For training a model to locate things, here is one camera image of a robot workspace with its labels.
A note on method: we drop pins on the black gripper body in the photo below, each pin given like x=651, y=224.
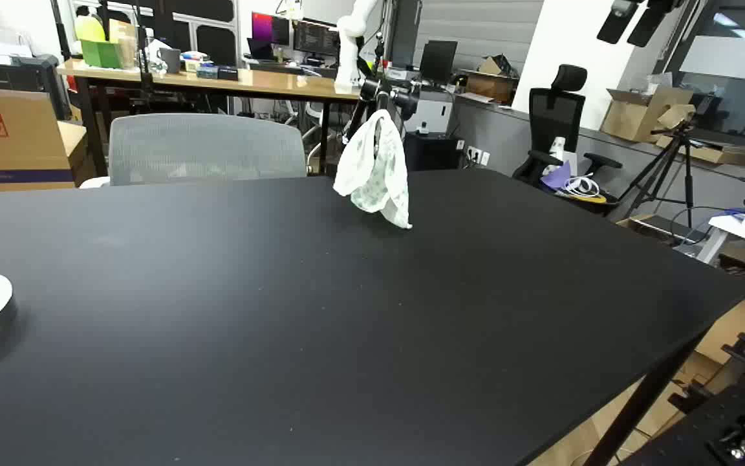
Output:
x=387, y=92

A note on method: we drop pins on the white towel with green print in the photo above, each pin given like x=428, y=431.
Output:
x=375, y=176

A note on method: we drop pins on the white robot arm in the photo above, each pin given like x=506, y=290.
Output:
x=351, y=42

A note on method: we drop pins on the small black monitor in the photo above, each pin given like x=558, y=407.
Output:
x=439, y=61

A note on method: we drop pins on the small brown cardboard box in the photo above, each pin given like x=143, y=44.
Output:
x=489, y=83

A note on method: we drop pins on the computer monitor with pink screen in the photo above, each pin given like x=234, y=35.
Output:
x=271, y=35

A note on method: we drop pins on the long wooden desk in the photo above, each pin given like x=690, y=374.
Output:
x=251, y=83

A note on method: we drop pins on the black office chair with headrest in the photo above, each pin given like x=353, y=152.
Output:
x=555, y=121

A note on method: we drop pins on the purple bag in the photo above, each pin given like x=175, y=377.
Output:
x=558, y=176

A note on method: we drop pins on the grey mesh office chair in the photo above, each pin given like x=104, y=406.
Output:
x=205, y=149

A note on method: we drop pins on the open cardboard box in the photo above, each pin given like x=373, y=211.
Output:
x=644, y=116

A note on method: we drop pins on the green plastic bin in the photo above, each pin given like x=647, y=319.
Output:
x=103, y=47

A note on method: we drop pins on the large brown cardboard box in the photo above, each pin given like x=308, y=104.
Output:
x=7, y=138

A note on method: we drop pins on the black camera tripod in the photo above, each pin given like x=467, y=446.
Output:
x=669, y=170

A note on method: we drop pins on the black metal frame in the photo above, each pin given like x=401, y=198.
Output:
x=726, y=415

